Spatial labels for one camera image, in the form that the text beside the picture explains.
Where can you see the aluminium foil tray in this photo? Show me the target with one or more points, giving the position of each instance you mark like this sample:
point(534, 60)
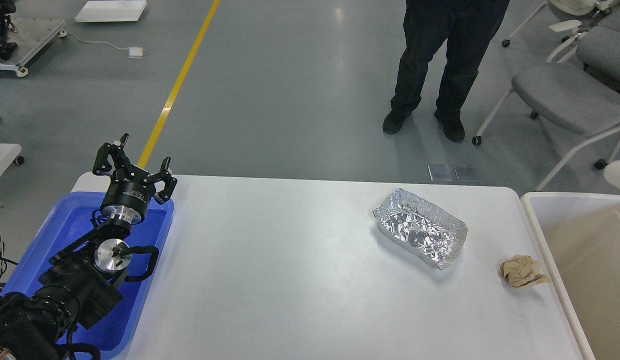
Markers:
point(422, 228)

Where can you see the grey office chair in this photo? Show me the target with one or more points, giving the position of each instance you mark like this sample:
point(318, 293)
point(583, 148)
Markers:
point(569, 97)

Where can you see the crumpled brown paper ball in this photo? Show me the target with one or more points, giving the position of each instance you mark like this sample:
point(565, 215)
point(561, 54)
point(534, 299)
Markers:
point(522, 271)

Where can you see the white side table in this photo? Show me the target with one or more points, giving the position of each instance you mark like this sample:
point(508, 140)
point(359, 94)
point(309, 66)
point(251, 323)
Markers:
point(10, 154)

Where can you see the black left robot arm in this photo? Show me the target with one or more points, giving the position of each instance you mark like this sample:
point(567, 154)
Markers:
point(81, 286)

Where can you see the metal floor plate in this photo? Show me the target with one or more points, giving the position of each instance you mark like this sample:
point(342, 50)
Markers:
point(466, 174)
point(440, 173)

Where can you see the white flat board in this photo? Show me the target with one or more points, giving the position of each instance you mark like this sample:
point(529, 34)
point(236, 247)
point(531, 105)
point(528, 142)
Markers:
point(106, 11)

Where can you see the white chair at right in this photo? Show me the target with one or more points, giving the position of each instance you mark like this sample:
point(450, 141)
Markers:
point(574, 11)

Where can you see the beige plastic bin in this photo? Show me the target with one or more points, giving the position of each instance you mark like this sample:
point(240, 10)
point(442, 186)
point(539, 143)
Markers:
point(579, 239)

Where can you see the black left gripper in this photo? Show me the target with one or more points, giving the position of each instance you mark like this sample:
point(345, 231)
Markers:
point(129, 192)

